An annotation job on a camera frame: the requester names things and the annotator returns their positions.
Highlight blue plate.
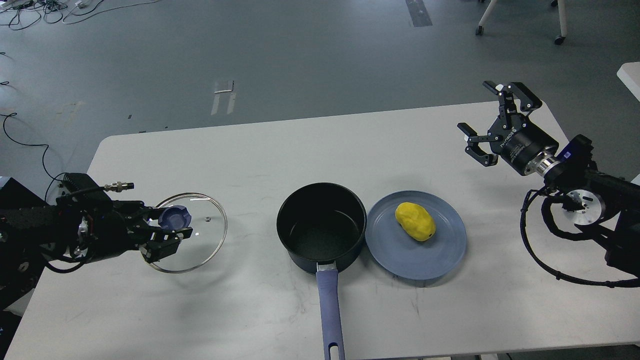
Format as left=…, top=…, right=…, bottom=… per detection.
left=365, top=190, right=467, bottom=281

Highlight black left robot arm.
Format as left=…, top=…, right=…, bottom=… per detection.
left=0, top=172, right=194, bottom=310

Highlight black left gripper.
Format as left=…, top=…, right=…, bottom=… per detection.
left=75, top=200, right=194, bottom=264

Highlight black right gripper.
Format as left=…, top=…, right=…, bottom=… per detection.
left=457, top=80, right=559, bottom=176

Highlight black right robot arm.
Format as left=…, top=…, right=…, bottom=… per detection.
left=457, top=80, right=640, bottom=289

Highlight dark blue saucepan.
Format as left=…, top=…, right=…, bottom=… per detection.
left=276, top=182, right=368, bottom=360

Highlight black box left edge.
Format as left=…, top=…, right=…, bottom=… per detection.
left=0, top=177, right=48, bottom=210

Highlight white side table corner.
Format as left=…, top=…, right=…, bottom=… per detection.
left=616, top=61, right=640, bottom=101

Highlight glass pot lid blue knob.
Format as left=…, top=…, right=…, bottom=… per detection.
left=145, top=192, right=228, bottom=274

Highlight white chair legs with casters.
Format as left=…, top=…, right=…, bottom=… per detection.
left=475, top=0, right=568, bottom=45

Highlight black floor cable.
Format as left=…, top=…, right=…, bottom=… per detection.
left=0, top=113, right=68, bottom=201

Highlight tangled cables on floor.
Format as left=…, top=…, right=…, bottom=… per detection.
left=0, top=0, right=161, bottom=32

